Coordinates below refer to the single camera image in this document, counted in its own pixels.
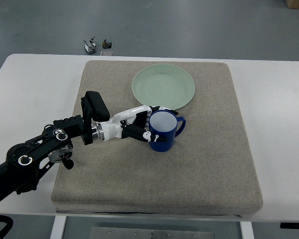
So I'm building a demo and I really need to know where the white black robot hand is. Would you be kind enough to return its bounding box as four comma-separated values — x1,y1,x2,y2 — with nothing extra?
92,105,178,143

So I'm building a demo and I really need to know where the blue mug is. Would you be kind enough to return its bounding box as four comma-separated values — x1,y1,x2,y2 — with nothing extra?
149,110,186,152

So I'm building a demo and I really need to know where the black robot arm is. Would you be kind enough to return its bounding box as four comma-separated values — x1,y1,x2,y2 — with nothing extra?
0,91,110,201

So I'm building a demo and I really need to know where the light green plate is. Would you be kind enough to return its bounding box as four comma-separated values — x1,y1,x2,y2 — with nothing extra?
132,64,195,110

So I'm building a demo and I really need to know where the clear floor plate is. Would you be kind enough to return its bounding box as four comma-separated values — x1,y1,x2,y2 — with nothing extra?
100,51,113,56

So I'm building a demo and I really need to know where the floor outlet with plug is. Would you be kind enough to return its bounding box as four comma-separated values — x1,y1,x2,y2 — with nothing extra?
101,39,112,49

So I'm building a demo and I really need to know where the small white floor device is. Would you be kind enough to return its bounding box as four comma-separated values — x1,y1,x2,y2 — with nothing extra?
84,37,97,54

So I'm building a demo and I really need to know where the beige fabric cushion mat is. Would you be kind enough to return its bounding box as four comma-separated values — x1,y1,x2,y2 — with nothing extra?
51,60,264,214

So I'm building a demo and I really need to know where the white table leg left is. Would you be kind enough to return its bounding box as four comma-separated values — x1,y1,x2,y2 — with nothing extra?
50,216,67,239

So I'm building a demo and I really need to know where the white table leg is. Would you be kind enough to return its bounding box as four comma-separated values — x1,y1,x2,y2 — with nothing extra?
240,222,255,239
50,216,67,239

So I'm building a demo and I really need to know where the white table leg right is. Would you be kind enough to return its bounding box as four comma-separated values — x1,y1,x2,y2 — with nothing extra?
240,222,255,239

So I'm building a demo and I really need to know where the black table controller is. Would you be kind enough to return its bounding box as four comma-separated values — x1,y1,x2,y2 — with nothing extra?
280,223,299,230

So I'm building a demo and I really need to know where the cardboard box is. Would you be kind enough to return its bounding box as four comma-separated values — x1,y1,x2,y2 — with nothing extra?
286,0,299,9

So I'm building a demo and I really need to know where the black cable loop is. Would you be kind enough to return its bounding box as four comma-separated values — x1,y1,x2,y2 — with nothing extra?
0,215,14,239

